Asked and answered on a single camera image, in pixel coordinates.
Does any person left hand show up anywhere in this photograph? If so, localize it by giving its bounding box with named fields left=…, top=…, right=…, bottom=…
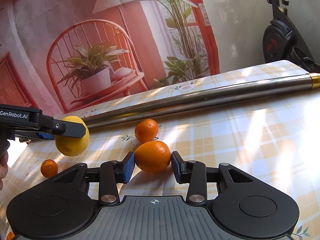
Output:
left=0, top=152, right=8, bottom=190

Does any black exercise bike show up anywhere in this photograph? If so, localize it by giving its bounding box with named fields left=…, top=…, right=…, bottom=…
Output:
left=263, top=0, right=319, bottom=73

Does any long steel telescopic pole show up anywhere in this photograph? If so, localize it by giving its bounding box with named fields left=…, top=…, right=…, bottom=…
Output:
left=84, top=73, right=319, bottom=129

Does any yellow plaid floral tablecloth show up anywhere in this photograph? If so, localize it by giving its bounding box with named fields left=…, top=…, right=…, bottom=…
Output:
left=1, top=61, right=319, bottom=239

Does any orange mandarin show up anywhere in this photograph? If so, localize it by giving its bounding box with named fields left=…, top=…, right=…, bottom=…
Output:
left=6, top=231, right=15, bottom=240
left=135, top=141, right=171, bottom=173
left=40, top=159, right=59, bottom=178
left=135, top=119, right=159, bottom=143

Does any large yellow lemon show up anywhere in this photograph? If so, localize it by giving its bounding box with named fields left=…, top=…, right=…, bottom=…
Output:
left=54, top=116, right=90, bottom=157

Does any printed room backdrop cloth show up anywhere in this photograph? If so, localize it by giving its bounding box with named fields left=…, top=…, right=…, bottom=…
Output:
left=1, top=0, right=220, bottom=115

